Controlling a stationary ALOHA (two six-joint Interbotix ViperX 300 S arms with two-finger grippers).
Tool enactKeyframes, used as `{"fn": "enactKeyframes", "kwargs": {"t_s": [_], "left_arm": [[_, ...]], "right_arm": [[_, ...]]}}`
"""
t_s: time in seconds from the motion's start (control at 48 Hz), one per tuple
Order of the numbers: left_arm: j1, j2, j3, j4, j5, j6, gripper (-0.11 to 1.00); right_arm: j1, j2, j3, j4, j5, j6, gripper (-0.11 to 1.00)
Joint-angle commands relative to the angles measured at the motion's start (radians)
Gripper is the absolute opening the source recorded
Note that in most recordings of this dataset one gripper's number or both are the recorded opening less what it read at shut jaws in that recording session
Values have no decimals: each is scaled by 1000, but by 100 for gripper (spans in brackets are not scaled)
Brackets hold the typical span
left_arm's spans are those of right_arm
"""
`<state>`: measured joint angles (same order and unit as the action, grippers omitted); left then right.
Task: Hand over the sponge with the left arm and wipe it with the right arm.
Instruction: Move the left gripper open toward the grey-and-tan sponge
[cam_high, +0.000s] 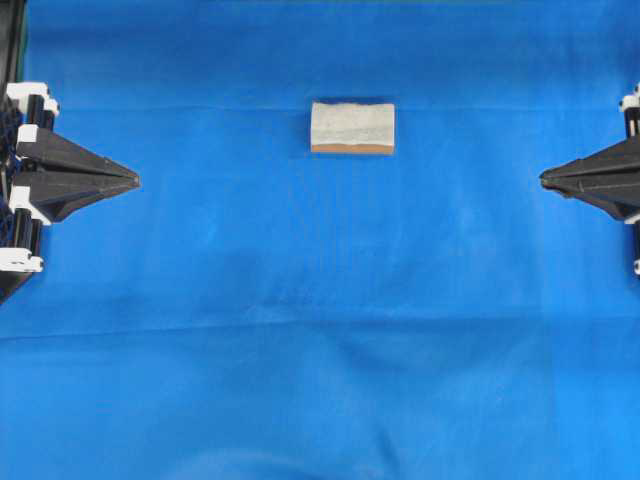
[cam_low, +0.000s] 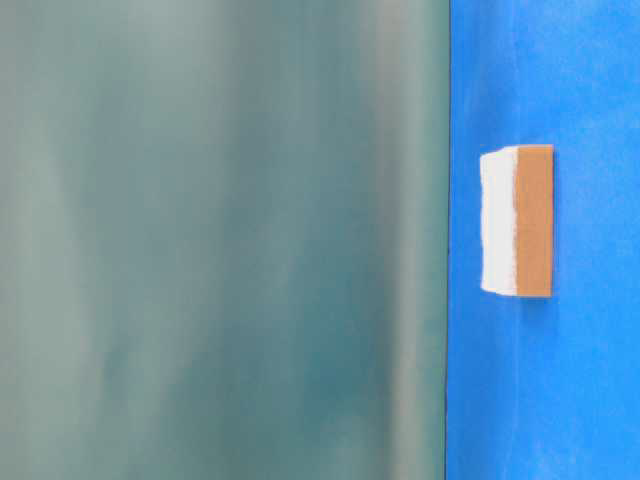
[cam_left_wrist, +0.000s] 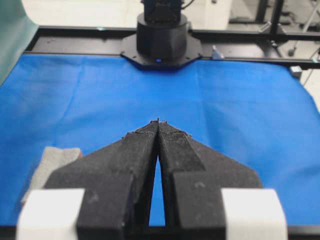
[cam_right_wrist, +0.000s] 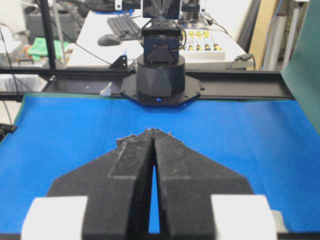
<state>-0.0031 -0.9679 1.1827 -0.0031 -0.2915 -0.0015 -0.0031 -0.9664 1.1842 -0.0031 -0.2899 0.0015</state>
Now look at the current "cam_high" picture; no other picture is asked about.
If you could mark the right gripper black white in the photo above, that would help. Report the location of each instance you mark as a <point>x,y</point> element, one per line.
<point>616,194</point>

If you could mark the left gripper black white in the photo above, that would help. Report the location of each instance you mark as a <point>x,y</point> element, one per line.
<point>38,199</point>

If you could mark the white and orange sponge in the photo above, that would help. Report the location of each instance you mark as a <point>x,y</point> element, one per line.
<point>352,128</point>

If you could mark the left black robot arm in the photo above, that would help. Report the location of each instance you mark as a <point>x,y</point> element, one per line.
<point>13,31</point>

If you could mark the blue table cloth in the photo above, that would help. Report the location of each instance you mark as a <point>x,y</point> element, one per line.
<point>255,310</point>

